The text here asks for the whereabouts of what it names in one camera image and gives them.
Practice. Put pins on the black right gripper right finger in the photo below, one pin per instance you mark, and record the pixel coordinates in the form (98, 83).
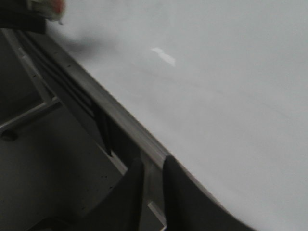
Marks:
(187, 208)

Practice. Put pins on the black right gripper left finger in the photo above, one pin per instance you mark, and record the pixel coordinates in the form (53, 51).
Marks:
(120, 210)

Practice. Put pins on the white whiteboard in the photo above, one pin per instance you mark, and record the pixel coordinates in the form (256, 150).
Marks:
(222, 84)

